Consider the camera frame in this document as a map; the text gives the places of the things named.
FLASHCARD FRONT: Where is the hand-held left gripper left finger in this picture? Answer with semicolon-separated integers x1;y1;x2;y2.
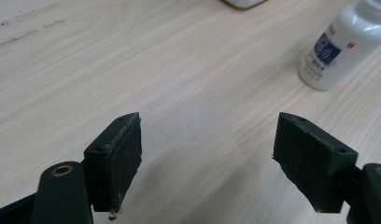
83;112;143;220

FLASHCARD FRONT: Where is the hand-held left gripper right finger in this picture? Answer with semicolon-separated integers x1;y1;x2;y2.
272;112;360;215

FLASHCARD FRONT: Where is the white plastic bottle blue label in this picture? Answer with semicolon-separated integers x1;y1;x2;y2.
298;0;381;91

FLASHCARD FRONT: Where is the white plastic storage box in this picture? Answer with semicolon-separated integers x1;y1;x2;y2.
222;0;269;9

